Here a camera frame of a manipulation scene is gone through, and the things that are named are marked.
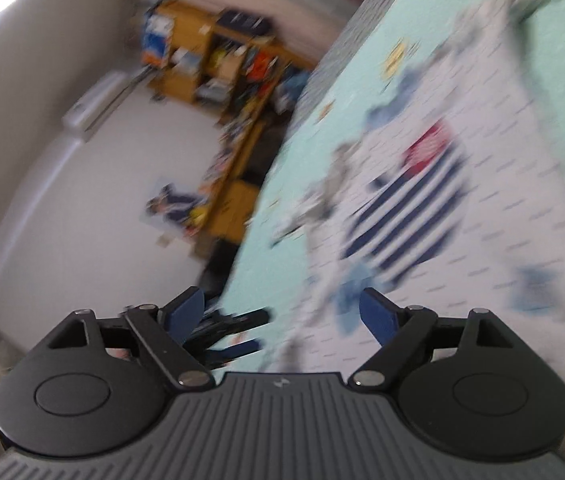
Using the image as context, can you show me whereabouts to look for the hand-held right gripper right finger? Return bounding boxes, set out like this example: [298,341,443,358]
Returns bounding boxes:
[349,287,518,391]

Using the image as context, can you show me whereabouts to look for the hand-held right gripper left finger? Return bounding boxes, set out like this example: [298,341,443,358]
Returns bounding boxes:
[47,286,216,391]

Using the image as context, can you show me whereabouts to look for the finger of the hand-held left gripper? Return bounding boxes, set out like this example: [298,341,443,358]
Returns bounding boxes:
[185,308,270,347]
[201,338,262,369]

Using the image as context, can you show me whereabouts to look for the white printed pajama top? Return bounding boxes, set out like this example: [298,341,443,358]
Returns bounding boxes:
[262,0,565,461]

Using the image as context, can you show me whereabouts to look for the wooden bookshelf with clutter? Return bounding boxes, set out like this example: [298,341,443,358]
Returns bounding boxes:
[197,120,273,246]

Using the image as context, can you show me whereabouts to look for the green quilted bedspread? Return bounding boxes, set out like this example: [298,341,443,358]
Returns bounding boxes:
[217,0,565,376]

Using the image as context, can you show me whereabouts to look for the white air conditioner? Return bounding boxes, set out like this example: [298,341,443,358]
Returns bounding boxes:
[62,70,130,141]

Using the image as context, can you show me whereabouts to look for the blue plastic bag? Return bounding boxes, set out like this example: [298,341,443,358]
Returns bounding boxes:
[277,70,313,111]

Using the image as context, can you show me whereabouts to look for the blue and white box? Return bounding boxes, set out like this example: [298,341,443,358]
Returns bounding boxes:
[142,12,173,68]

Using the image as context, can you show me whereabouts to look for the dark blue bag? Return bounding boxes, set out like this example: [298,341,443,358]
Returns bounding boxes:
[215,7,273,36]

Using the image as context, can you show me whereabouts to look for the wall poster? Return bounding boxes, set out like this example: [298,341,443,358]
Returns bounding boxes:
[145,180,208,228]

